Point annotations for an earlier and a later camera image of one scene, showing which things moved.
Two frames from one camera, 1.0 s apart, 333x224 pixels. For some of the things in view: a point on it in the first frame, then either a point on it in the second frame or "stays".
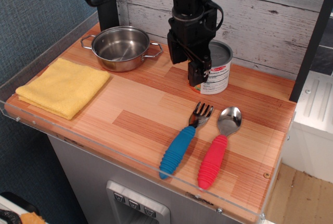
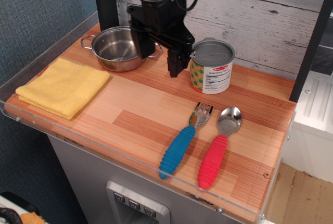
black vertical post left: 107,12 stays
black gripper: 195,27 -> 165,21
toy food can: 221,53 stays
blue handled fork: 177,149 stays
